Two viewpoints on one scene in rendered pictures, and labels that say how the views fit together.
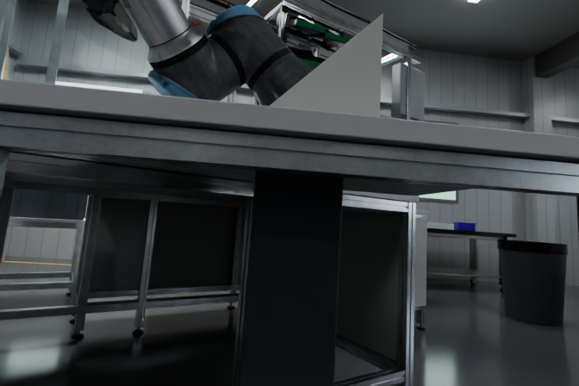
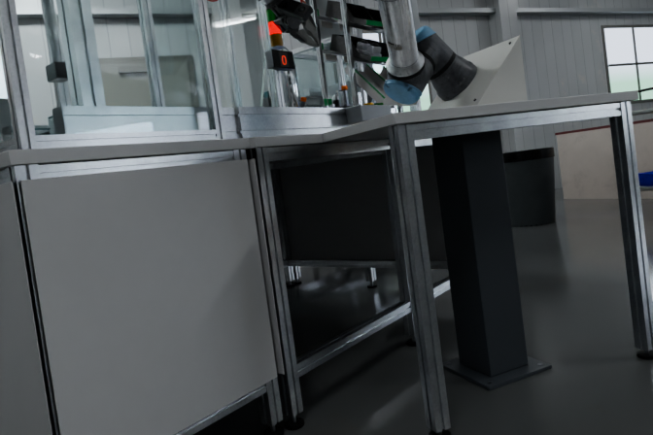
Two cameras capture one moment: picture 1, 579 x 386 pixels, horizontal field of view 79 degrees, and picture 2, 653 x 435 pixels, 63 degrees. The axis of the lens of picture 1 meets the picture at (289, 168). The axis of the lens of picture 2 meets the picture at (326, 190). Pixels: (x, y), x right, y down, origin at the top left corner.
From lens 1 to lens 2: 1.28 m
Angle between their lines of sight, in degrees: 20
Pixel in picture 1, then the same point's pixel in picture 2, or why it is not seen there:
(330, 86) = (504, 81)
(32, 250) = not seen: outside the picture
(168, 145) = (472, 126)
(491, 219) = not seen: hidden behind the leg
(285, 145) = (513, 117)
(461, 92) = not seen: outside the picture
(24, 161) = (292, 150)
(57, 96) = (440, 114)
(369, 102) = (521, 85)
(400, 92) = not seen: hidden behind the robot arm
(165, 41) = (412, 64)
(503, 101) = not seen: outside the picture
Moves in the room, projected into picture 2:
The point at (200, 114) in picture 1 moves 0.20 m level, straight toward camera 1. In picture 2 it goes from (489, 111) to (556, 96)
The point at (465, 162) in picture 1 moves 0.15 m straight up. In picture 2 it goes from (574, 111) to (568, 61)
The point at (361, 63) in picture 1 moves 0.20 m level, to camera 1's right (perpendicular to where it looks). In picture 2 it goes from (515, 65) to (567, 60)
